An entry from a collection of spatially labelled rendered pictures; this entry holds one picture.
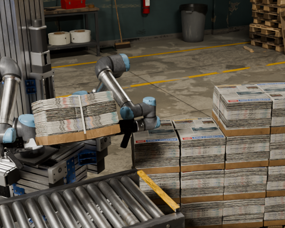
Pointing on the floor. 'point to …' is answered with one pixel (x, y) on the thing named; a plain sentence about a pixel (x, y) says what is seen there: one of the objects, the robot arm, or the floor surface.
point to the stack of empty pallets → (268, 23)
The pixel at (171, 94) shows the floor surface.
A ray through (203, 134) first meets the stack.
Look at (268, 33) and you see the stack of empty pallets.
